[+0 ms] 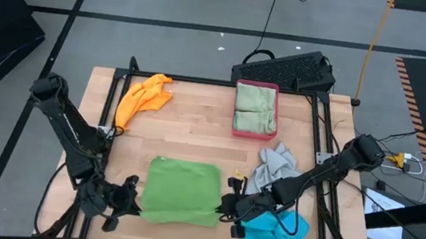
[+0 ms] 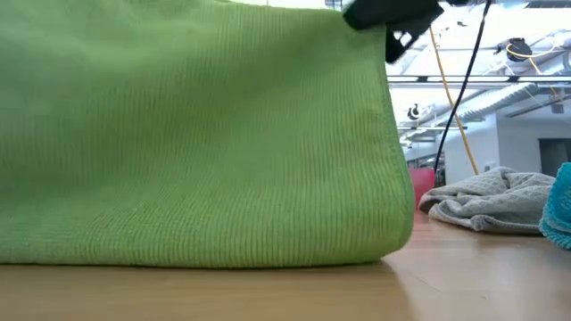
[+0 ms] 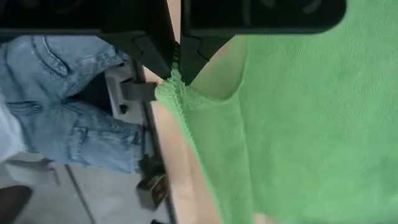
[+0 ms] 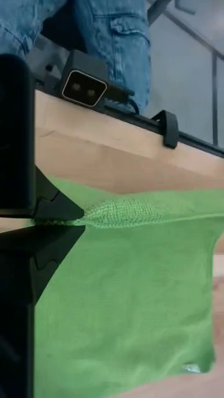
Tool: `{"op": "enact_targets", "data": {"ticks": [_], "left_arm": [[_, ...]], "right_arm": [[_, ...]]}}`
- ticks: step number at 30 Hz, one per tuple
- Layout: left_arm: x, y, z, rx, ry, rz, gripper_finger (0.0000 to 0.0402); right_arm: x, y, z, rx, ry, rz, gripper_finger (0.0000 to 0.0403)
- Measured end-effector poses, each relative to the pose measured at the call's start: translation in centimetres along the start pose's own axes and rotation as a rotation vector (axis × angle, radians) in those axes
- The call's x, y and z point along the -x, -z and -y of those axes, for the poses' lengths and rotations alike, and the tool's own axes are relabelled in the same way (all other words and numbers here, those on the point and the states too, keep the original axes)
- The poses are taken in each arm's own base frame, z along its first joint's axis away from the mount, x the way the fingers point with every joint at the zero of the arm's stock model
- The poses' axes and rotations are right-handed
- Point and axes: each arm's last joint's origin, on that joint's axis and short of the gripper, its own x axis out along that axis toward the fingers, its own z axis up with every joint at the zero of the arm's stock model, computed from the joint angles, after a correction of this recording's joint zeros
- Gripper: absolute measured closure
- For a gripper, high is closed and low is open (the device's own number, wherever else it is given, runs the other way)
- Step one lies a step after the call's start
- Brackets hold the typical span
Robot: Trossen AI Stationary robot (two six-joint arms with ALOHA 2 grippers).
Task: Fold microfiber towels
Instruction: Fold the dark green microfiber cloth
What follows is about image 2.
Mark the long white light bar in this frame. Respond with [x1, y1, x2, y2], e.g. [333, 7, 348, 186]
[385, 75, 571, 86]

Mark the black ceiling cord reel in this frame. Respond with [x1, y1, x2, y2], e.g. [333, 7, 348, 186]
[506, 37, 564, 62]

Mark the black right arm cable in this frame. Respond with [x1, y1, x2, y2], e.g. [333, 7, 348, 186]
[434, 0, 492, 186]

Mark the yellow hanging cable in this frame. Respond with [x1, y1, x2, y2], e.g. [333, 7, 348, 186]
[427, 26, 480, 176]

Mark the bright green microfiber towel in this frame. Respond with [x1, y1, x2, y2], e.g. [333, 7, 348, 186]
[0, 0, 417, 270]

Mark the blue microfiber towel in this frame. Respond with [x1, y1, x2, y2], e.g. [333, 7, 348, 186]
[538, 162, 571, 250]

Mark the grey microfiber towel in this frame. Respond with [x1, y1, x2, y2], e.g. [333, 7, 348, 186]
[418, 166, 557, 235]

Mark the red plastic tray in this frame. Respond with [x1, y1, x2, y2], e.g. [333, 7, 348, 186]
[409, 168, 436, 211]

